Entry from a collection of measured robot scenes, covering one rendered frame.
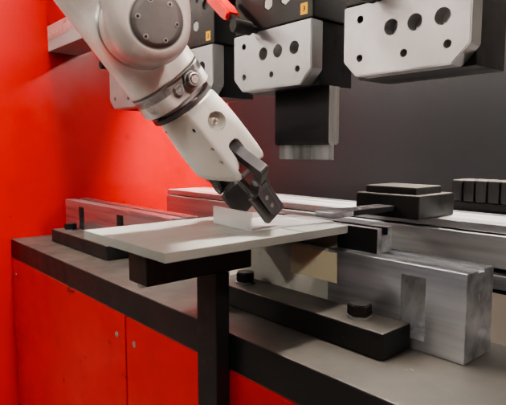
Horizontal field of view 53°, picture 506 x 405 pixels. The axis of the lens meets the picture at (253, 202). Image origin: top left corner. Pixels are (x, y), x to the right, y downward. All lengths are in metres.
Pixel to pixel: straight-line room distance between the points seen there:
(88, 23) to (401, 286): 0.42
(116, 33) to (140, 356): 0.53
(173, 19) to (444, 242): 0.57
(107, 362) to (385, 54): 0.68
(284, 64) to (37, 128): 0.86
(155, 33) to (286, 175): 1.03
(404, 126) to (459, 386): 0.77
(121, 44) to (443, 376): 0.43
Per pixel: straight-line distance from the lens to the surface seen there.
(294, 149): 0.72
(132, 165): 1.51
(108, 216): 1.15
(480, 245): 0.84
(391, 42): 0.58
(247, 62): 0.74
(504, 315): 2.81
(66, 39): 1.33
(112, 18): 0.46
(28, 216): 1.41
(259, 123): 1.53
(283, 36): 0.69
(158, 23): 0.46
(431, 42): 0.56
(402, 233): 0.90
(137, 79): 0.54
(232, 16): 0.73
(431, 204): 0.85
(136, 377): 0.87
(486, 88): 1.13
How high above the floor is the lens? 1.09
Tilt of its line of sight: 6 degrees down
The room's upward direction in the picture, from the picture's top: straight up
